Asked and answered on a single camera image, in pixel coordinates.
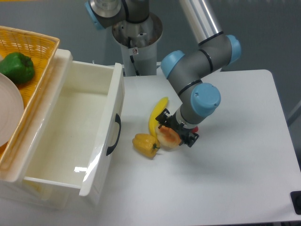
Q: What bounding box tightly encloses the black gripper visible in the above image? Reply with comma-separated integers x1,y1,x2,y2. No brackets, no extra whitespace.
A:
155,108,199,147

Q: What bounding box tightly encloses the round orange white bread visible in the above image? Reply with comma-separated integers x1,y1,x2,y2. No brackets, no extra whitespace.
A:
155,126,182,148

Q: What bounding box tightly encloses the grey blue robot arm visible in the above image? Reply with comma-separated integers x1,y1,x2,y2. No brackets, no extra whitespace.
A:
85,0,241,146

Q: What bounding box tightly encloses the beige round plate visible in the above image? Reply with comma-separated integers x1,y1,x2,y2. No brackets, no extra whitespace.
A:
0,74,24,146

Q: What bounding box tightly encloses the red bell pepper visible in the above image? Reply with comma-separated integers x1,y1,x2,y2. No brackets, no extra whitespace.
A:
192,126,198,132

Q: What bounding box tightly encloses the yellow banana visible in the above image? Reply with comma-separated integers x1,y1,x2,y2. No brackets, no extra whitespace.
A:
148,97,169,137

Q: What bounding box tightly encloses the yellow bell pepper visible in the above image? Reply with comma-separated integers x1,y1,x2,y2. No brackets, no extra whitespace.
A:
132,133,160,159

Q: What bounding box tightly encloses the white open plastic drawer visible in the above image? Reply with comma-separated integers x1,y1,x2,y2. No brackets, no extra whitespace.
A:
23,61,125,197

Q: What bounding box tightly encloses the white drawer cabinet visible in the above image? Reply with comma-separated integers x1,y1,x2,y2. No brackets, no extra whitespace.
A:
0,48,125,210

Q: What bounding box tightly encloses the black corner table fixture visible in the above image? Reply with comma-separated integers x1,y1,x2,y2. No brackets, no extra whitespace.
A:
290,191,301,215

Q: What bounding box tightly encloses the yellow woven plastic basket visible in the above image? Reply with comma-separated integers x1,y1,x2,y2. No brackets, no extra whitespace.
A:
0,25,61,165

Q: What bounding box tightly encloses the green bell pepper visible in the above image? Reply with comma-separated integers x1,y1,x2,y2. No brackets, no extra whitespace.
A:
0,52,35,84

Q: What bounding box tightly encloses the black drawer handle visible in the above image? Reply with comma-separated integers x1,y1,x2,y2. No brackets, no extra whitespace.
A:
106,113,121,156

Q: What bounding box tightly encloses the white metal mounting bracket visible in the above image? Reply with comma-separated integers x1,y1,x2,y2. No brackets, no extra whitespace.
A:
156,62,163,75

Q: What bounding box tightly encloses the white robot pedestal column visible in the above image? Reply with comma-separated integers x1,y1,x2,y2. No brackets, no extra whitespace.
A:
112,13,163,76

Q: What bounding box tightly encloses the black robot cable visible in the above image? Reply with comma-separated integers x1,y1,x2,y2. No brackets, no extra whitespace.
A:
127,37,141,77

